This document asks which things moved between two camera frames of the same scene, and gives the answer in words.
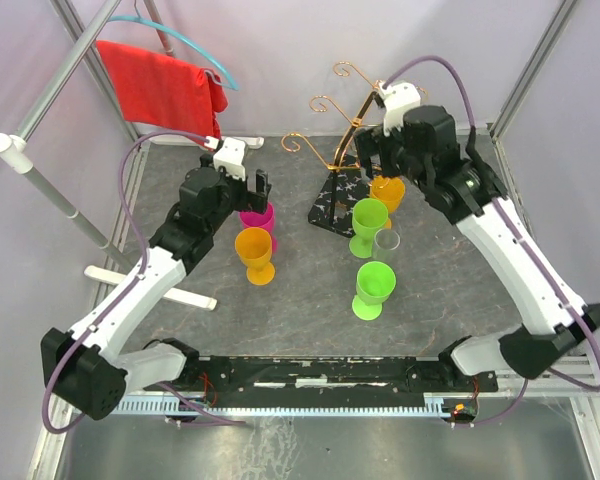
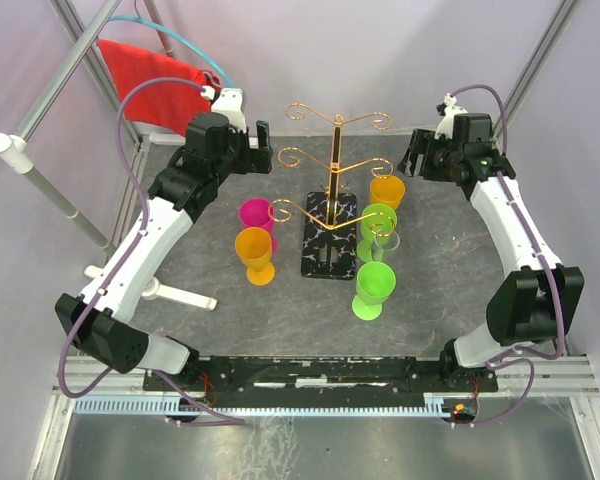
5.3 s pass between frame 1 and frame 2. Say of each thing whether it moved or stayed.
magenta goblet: stayed
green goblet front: stayed
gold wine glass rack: moved
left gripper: moved
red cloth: stayed
